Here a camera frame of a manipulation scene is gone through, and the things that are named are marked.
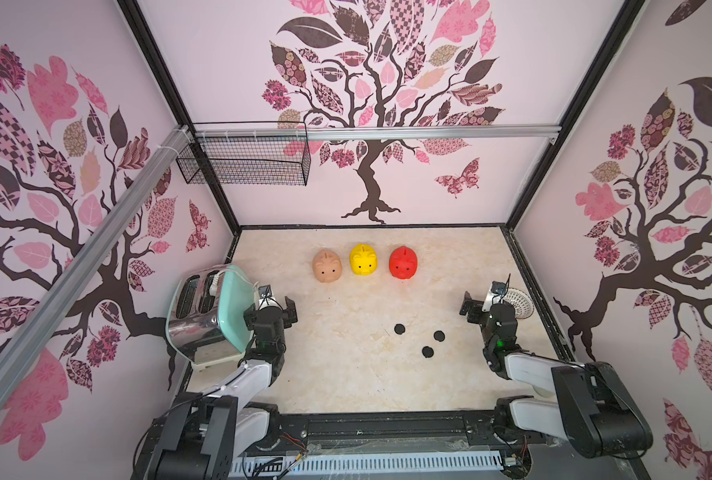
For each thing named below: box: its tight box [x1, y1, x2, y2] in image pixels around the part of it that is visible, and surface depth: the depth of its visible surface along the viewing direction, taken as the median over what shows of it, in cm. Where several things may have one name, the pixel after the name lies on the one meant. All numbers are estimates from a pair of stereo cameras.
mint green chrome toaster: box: [166, 265, 255, 370], surface depth 81 cm
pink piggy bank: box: [312, 248, 342, 283], surface depth 100 cm
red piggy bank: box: [389, 245, 418, 280], surface depth 102 cm
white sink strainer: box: [502, 287, 535, 319], surface depth 97 cm
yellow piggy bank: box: [349, 243, 378, 276], surface depth 102 cm
